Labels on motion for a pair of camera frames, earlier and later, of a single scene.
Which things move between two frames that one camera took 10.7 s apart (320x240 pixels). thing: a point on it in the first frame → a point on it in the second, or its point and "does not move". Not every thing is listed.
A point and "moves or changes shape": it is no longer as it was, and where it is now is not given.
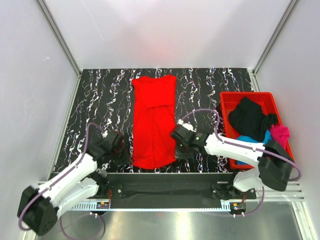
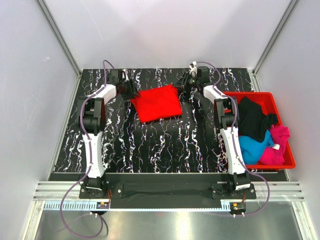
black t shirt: x=249 y=119 does not move
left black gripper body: x=120 y=156 → x=126 y=88
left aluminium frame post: x=74 y=64 does not move
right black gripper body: x=182 y=151 → x=193 y=82
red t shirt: x=154 y=119 moves or changes shape
